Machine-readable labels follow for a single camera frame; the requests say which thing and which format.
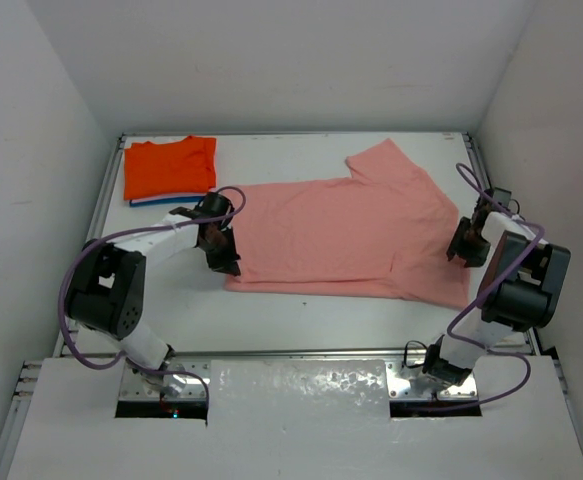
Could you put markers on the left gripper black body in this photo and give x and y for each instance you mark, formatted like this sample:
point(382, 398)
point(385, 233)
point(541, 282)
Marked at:
point(221, 250)

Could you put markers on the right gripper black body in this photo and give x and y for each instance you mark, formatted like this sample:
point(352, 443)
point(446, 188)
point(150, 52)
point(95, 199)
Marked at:
point(467, 245)

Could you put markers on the pink t-shirt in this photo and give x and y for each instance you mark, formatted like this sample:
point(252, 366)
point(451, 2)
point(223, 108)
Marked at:
point(381, 232)

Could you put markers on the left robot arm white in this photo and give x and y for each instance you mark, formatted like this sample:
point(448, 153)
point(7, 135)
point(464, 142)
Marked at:
point(104, 288)

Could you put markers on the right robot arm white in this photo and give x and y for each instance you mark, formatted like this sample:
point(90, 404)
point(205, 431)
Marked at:
point(519, 291)

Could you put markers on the folded blue t-shirt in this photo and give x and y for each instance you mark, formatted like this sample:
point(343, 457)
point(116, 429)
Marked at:
point(142, 205)

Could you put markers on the folded white t-shirt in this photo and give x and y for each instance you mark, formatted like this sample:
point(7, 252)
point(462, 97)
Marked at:
point(169, 197)

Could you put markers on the folded orange t-shirt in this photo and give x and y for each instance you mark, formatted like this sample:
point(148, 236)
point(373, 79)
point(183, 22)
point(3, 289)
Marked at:
point(182, 167)

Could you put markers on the white foam front panel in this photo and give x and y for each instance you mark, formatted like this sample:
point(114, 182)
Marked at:
point(297, 420)

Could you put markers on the aluminium table frame rail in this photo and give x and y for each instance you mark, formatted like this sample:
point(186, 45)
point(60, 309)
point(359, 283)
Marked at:
point(221, 326)

